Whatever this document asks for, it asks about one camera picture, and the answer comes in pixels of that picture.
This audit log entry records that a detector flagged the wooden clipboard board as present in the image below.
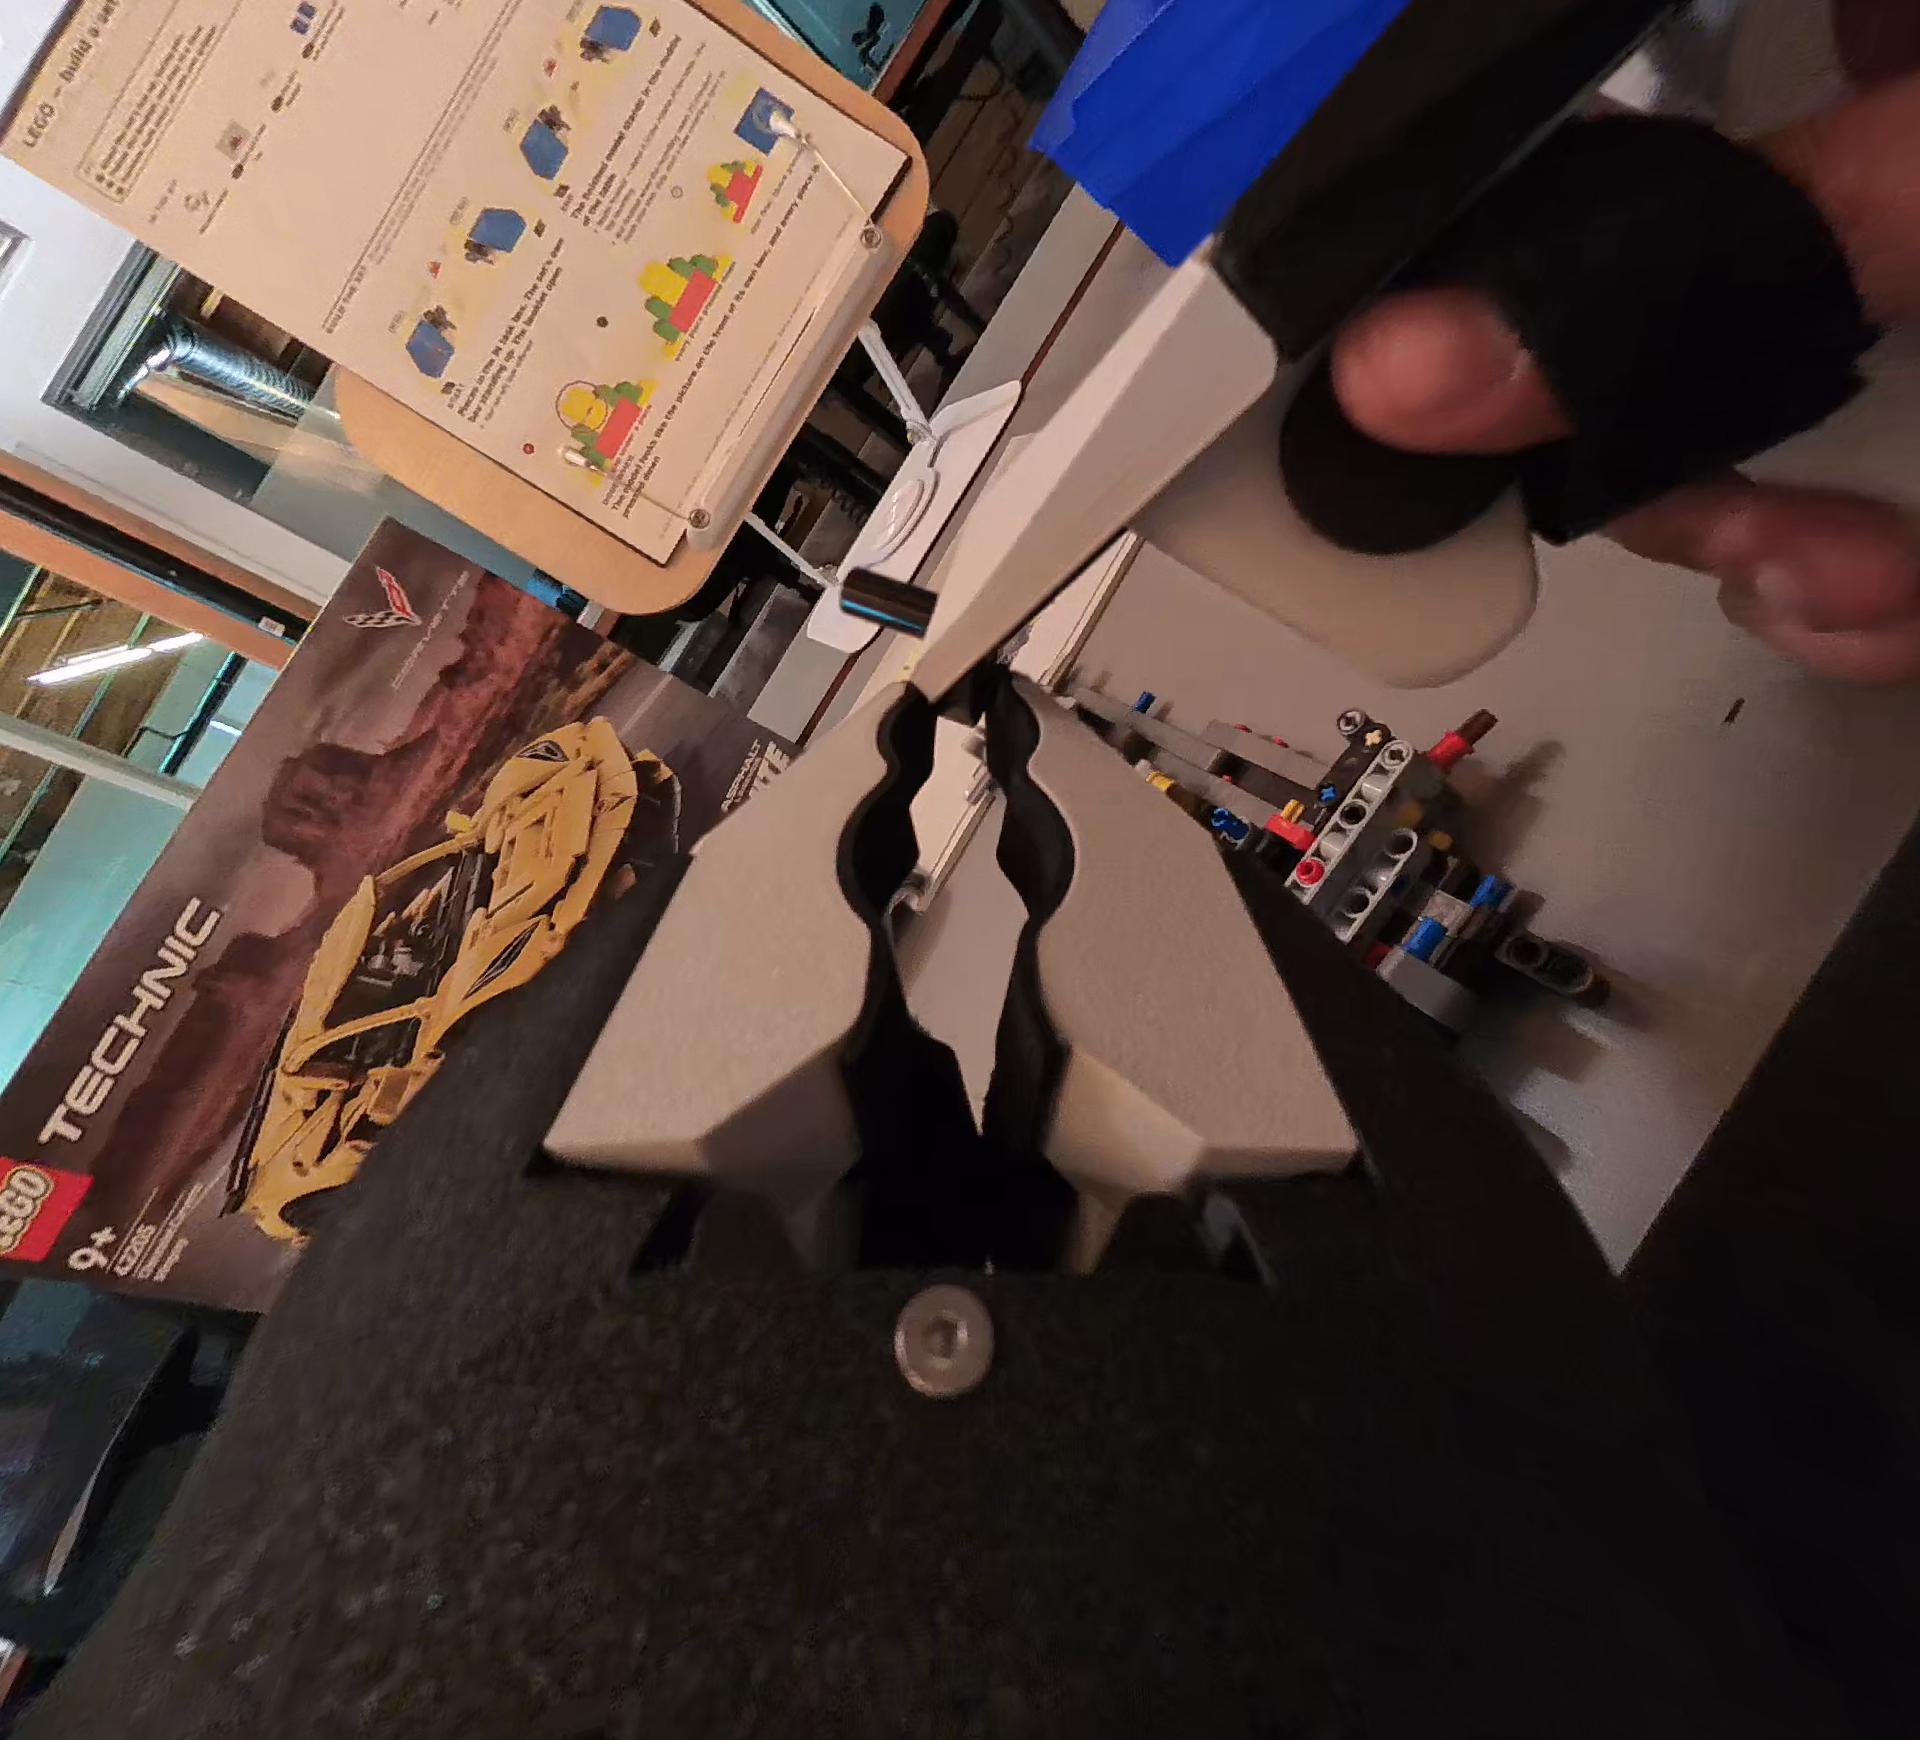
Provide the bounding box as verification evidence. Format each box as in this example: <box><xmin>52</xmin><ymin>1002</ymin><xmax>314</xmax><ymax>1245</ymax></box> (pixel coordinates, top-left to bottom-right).
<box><xmin>335</xmin><ymin>0</ymin><xmax>928</xmax><ymax>619</ymax></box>

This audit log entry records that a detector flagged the small black cylinder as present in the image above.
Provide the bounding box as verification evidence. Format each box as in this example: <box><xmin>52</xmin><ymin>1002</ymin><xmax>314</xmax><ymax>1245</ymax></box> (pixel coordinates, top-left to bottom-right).
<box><xmin>838</xmin><ymin>570</ymin><xmax>942</xmax><ymax>641</ymax></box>

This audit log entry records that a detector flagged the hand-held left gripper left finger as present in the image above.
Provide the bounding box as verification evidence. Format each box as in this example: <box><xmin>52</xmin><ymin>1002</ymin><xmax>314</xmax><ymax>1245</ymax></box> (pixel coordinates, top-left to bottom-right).
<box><xmin>544</xmin><ymin>682</ymin><xmax>937</xmax><ymax>1264</ymax></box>

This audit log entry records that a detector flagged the grey lego car chassis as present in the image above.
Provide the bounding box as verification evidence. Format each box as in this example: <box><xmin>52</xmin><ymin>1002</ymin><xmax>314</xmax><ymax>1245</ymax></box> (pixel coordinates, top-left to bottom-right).
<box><xmin>1051</xmin><ymin>677</ymin><xmax>1613</xmax><ymax>1040</ymax></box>

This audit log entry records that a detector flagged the lego set box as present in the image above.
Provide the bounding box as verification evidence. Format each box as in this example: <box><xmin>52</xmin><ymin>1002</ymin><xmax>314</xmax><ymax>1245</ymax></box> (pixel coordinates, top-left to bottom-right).
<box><xmin>0</xmin><ymin>518</ymin><xmax>798</xmax><ymax>1317</ymax></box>

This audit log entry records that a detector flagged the person's right hand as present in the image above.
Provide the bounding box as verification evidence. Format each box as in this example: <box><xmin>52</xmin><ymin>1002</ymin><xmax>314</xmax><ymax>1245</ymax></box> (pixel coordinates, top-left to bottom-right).
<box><xmin>1334</xmin><ymin>0</ymin><xmax>1920</xmax><ymax>690</ymax></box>

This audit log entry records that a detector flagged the silver ventilation duct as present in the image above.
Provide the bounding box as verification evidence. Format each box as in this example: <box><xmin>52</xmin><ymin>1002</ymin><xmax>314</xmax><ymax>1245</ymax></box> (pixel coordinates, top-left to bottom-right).
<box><xmin>150</xmin><ymin>323</ymin><xmax>327</xmax><ymax>429</ymax></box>

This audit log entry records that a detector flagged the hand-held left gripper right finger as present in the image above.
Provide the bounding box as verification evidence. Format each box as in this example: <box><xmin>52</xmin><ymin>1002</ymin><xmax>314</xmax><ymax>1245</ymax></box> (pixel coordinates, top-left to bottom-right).
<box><xmin>978</xmin><ymin>672</ymin><xmax>1363</xmax><ymax>1269</ymax></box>

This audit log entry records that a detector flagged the blue plastic bin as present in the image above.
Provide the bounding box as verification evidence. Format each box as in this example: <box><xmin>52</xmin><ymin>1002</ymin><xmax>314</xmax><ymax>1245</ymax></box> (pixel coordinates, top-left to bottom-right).
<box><xmin>1027</xmin><ymin>0</ymin><xmax>1573</xmax><ymax>266</ymax></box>

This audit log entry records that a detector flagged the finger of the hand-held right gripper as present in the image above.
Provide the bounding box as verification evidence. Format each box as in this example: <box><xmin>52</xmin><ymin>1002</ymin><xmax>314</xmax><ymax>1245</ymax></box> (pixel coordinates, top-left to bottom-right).
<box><xmin>906</xmin><ymin>244</ymin><xmax>1293</xmax><ymax>708</ymax></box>

